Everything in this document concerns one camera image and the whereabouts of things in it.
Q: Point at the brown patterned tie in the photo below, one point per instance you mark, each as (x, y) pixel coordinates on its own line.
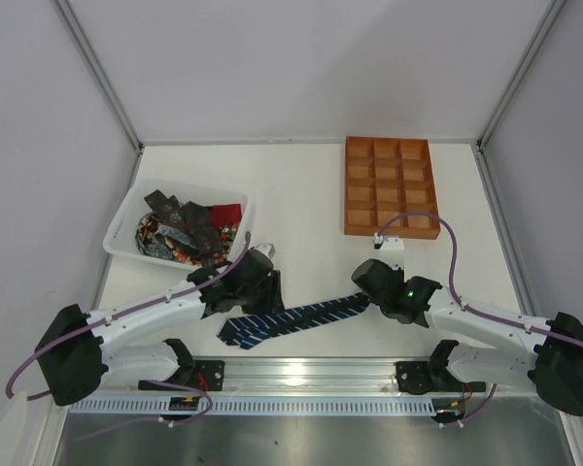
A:
(190, 218)

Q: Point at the floral multicolour tie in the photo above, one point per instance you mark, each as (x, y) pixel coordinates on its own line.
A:
(157, 240)

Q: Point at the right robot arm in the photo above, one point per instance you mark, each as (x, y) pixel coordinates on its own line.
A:
(545, 354)

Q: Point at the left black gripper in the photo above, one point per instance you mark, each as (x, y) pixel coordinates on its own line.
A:
(270, 295)

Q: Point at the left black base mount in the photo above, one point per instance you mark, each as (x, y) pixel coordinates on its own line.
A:
(204, 374)

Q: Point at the orange compartment tray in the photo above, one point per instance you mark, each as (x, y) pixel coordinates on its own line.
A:
(388, 186)

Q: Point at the red tie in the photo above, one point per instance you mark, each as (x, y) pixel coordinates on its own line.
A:
(223, 215)

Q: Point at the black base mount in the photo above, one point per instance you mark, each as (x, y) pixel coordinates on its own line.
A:
(204, 374)
(413, 377)

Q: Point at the white slotted cable duct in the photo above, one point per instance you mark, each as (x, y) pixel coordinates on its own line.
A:
(236, 405)

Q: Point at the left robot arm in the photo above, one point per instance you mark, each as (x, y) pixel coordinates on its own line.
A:
(81, 352)

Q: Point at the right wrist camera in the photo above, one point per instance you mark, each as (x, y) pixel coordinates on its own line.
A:
(389, 249)

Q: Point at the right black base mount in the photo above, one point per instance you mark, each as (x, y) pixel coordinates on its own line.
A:
(413, 377)

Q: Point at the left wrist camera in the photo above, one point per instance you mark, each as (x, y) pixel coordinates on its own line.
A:
(267, 250)

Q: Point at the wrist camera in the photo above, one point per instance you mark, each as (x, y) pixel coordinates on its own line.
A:
(267, 250)
(389, 249)

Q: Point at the aluminium front rail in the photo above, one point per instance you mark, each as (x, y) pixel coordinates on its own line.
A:
(309, 375)

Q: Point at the navy blue striped tie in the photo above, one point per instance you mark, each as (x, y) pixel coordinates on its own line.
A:
(246, 332)

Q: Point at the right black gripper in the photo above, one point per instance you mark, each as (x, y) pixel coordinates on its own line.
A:
(365, 280)

